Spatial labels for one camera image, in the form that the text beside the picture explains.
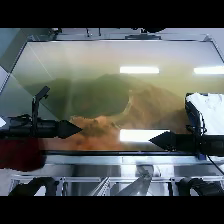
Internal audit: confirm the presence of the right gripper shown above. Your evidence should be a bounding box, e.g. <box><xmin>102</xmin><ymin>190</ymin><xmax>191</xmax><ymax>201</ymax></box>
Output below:
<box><xmin>174</xmin><ymin>132</ymin><xmax>201</xmax><ymax>154</ymax></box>

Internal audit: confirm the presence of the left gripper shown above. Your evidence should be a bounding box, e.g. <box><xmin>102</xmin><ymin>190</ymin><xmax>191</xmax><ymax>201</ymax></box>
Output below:
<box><xmin>35</xmin><ymin>119</ymin><xmax>61</xmax><ymax>139</ymax></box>

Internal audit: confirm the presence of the dark red shirt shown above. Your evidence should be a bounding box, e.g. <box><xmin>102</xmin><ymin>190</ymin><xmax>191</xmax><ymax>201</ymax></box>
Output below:
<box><xmin>0</xmin><ymin>137</ymin><xmax>47</xmax><ymax>173</ymax></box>

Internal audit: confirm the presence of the white garment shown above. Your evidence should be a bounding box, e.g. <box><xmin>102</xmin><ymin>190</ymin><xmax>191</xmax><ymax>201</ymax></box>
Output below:
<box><xmin>185</xmin><ymin>92</ymin><xmax>224</xmax><ymax>135</ymax></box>

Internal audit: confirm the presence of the black cable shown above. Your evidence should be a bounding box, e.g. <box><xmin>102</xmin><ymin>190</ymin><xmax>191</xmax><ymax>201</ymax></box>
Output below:
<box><xmin>206</xmin><ymin>154</ymin><xmax>224</xmax><ymax>176</ymax></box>

